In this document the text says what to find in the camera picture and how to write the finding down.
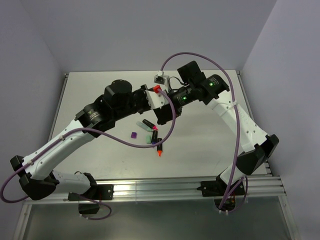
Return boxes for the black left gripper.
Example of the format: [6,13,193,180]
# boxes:
[115,87,155,123]

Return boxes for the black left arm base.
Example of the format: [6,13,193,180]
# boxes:
[67,184,114,220]

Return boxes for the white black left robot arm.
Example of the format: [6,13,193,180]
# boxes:
[10,79,151,201]

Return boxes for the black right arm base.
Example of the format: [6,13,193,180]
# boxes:
[196,177,245,212]

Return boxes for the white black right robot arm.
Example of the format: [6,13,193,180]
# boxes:
[154,61,279,195]

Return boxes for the pale green pen cap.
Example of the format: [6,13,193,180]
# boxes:
[145,135,152,144]

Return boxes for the purple pen cap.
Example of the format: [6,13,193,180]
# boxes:
[130,132,138,139]

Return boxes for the black pink tip highlighter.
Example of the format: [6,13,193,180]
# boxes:
[142,119,158,130]

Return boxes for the pale green capped highlighter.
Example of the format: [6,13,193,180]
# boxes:
[136,121,153,132]

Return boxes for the black purple tip highlighter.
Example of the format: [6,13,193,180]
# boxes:
[151,130,158,145]

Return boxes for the black orange tip highlighter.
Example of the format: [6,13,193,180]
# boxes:
[156,138,163,157]

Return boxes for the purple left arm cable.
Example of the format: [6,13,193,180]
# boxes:
[0,90,176,221]

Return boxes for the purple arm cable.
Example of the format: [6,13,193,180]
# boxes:
[160,51,249,214]
[0,90,176,221]

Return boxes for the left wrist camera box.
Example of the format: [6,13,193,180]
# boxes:
[145,85,166,110]

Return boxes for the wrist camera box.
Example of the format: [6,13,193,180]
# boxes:
[153,70,169,90]
[145,85,166,110]

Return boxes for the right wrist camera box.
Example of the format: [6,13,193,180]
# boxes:
[153,70,169,90]

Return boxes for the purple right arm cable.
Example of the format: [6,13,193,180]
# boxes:
[160,51,249,214]

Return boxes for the aluminium front rail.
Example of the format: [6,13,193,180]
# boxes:
[24,176,286,205]

